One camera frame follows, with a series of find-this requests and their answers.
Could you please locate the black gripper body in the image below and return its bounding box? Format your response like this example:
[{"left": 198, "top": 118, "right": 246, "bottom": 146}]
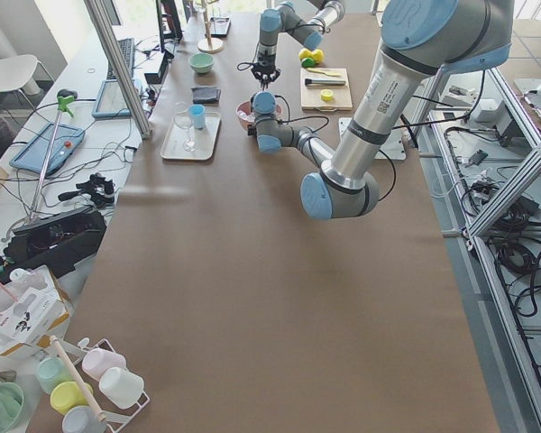
[{"left": 252, "top": 62, "right": 280, "bottom": 82}]

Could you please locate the pink bowl of ice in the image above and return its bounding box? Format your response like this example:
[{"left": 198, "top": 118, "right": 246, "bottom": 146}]
[{"left": 236, "top": 99, "right": 271, "bottom": 133}]

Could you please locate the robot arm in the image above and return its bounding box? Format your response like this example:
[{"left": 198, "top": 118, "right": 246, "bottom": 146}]
[
  {"left": 252, "top": 0, "right": 514, "bottom": 220},
  {"left": 252, "top": 1, "right": 345, "bottom": 90}
]

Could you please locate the blue plastic cup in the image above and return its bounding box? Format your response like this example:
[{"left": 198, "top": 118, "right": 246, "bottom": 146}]
[{"left": 188, "top": 104, "right": 206, "bottom": 130}]

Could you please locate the pink plastic cup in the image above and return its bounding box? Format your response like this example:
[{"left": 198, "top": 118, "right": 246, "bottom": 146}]
[{"left": 82, "top": 347, "right": 126, "bottom": 381}]

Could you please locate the white plastic cup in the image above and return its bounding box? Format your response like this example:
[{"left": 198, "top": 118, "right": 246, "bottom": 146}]
[{"left": 98, "top": 366, "right": 144, "bottom": 409}]

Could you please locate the mint green plastic cup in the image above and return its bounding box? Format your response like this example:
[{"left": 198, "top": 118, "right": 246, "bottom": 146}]
[{"left": 35, "top": 356, "right": 73, "bottom": 394}]

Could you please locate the yellow plastic cup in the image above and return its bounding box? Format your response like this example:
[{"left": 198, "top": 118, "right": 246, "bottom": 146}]
[{"left": 50, "top": 381, "right": 88, "bottom": 415}]

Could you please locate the grey plastic cup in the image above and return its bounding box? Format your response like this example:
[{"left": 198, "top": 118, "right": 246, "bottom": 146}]
[{"left": 62, "top": 406, "right": 105, "bottom": 433}]

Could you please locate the steel muddler black tip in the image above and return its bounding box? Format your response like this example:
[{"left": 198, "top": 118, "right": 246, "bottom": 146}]
[{"left": 304, "top": 78, "right": 346, "bottom": 87}]

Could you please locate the green lime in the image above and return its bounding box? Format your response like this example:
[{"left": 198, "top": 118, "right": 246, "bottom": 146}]
[{"left": 300, "top": 58, "right": 315, "bottom": 69}]

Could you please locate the yellow plastic knife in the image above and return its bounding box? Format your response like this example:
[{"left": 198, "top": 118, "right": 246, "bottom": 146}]
[{"left": 306, "top": 68, "right": 342, "bottom": 78}]

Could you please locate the grey folded cloth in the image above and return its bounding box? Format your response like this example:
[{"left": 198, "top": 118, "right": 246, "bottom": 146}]
[{"left": 191, "top": 86, "right": 221, "bottom": 104}]

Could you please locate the bamboo cutting board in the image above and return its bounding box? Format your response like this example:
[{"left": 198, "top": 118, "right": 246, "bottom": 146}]
[{"left": 299, "top": 68, "right": 353, "bottom": 111}]

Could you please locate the yellow lemon half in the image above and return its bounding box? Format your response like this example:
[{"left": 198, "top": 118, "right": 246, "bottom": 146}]
[{"left": 321, "top": 89, "right": 334, "bottom": 101}]

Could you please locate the green ceramic bowl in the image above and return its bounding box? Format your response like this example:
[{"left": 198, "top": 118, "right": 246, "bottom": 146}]
[{"left": 188, "top": 52, "right": 214, "bottom": 74}]

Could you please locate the clear wine glass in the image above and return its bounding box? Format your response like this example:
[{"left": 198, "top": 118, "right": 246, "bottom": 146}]
[{"left": 174, "top": 102, "right": 197, "bottom": 152}]

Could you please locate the cream plastic tray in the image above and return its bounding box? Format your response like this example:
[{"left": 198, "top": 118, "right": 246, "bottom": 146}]
[{"left": 160, "top": 112, "right": 221, "bottom": 161}]

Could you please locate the black keyboard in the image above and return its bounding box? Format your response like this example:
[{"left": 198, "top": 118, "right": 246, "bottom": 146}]
[{"left": 105, "top": 37, "right": 136, "bottom": 82}]

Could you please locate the blue teach pendant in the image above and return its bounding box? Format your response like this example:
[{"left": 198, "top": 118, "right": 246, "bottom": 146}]
[
  {"left": 9, "top": 123, "right": 86, "bottom": 175},
  {"left": 92, "top": 79, "right": 131, "bottom": 120}
]

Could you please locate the white chair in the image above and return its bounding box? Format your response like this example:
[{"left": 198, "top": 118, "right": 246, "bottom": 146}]
[{"left": 0, "top": 54, "right": 55, "bottom": 108}]

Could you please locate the black bag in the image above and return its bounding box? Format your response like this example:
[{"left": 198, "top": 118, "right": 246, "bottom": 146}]
[{"left": 0, "top": 207, "right": 106, "bottom": 283}]

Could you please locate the white cardboard box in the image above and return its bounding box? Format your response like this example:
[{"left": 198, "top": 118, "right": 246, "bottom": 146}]
[{"left": 0, "top": 265, "right": 74, "bottom": 359}]

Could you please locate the wooden rolling stick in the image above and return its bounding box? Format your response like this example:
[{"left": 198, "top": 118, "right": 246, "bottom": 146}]
[{"left": 50, "top": 336, "right": 107, "bottom": 423}]

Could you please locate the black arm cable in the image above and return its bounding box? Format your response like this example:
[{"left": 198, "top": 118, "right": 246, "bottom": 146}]
[{"left": 271, "top": 93, "right": 398, "bottom": 202}]

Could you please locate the aluminium frame post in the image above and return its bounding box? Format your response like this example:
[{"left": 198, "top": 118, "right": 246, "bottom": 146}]
[{"left": 84, "top": 0, "right": 151, "bottom": 139}]

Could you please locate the white wire cup rack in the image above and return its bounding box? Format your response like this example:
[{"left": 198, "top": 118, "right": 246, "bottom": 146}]
[{"left": 46, "top": 337, "right": 151, "bottom": 432}]

